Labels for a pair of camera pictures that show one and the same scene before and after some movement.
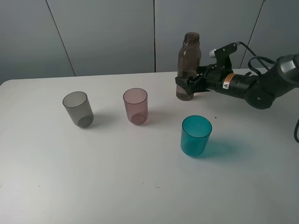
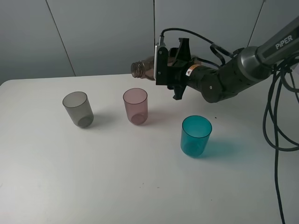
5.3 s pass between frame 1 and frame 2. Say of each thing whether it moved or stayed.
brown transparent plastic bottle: moved
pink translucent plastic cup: stayed
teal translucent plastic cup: stayed
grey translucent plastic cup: stayed
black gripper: moved
